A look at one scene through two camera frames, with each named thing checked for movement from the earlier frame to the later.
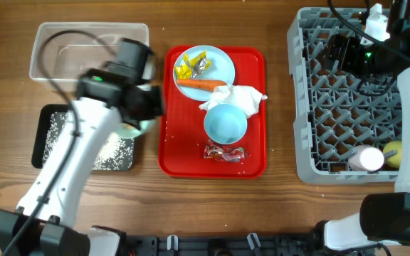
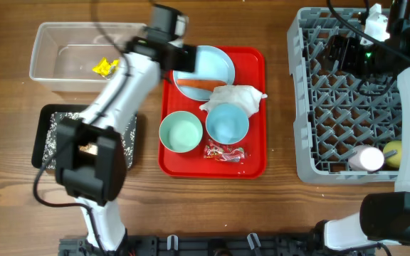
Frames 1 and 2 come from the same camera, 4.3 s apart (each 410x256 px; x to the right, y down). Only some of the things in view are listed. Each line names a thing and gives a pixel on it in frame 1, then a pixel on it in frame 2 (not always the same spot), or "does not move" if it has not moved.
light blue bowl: [225, 124] does not move
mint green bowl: [127, 131] -> [181, 131]
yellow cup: [393, 161] does not move
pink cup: [366, 158] does not move
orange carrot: [204, 84] does not move
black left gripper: [142, 107] -> [185, 59]
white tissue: [243, 96] does not move
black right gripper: [349, 47] does not move
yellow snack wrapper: [193, 67] -> [106, 68]
